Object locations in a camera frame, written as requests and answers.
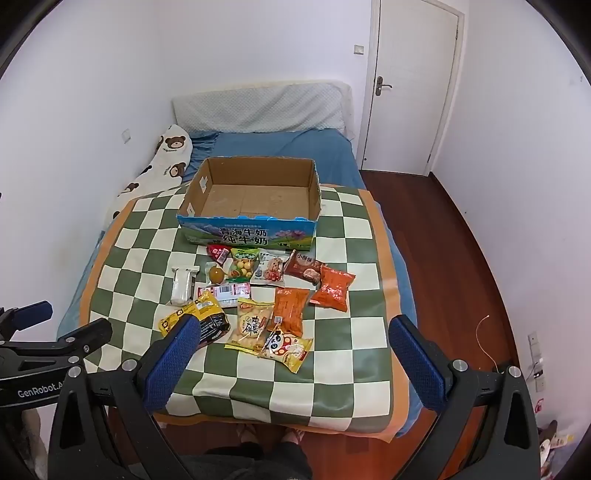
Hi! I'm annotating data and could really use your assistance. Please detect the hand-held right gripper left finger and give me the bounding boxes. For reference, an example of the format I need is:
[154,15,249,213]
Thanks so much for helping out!
[48,314,201,480]

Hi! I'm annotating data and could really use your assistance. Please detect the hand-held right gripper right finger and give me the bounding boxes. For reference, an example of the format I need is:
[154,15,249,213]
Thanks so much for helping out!
[389,315,541,480]

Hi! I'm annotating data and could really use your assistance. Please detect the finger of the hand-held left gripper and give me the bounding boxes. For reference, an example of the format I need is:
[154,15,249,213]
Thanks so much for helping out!
[0,301,54,343]
[28,318,113,371]

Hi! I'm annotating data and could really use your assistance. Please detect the yellow and black snack packet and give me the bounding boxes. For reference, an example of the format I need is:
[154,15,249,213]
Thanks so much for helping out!
[158,291,232,348]

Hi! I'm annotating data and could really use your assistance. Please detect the plain white snack packet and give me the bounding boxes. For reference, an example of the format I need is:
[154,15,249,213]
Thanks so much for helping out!
[169,266,199,306]

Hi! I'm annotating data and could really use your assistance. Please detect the yellow rice cracker packet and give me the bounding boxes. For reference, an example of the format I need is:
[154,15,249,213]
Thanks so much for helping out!
[225,298,276,354]

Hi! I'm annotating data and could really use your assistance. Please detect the red and white snack packet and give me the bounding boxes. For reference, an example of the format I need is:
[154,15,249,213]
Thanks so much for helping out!
[197,282,252,309]

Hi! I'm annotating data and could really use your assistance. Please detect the orange snack packet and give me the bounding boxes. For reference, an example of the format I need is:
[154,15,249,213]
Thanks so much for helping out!
[309,265,356,313]
[272,286,311,337]

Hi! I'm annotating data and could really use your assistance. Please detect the panda print snack packet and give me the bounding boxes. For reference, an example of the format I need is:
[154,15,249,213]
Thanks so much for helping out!
[257,329,315,374]

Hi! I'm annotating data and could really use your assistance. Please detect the green colourful candy packet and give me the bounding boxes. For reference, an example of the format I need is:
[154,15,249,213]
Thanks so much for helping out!
[226,248,260,283]

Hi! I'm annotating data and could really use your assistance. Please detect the clear cookie packet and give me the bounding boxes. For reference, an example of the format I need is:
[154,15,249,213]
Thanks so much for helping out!
[252,250,288,284]

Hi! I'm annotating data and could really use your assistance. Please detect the dark brown snack packet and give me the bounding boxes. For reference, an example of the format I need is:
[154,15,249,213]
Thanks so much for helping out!
[283,250,326,284]

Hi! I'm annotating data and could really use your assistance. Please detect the printed cardboard box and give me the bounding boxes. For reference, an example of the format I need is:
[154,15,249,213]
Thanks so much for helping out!
[177,157,322,245]

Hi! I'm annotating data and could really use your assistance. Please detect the person's left forearm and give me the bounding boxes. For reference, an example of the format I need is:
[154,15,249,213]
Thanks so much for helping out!
[0,406,51,480]

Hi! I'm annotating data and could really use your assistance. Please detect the green white checkered mat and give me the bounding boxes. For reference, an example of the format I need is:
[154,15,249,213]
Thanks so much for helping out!
[78,185,411,439]

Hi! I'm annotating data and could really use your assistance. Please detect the person's black trousers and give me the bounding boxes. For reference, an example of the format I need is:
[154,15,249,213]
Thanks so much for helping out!
[182,440,315,480]

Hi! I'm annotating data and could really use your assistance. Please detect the bear print pillow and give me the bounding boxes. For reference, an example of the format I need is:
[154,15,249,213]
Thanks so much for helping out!
[102,124,194,229]

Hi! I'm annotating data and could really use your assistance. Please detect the blue bed sheet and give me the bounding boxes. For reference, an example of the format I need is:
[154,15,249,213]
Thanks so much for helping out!
[56,128,419,437]

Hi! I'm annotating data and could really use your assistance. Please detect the grey white pillow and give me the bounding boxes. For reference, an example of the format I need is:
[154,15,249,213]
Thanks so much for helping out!
[172,80,354,139]

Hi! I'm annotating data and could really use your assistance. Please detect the white door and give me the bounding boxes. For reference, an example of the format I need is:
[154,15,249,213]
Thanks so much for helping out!
[360,0,465,176]

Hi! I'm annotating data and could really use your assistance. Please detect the thin white cable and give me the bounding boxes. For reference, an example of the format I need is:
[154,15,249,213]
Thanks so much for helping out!
[476,315,502,371]

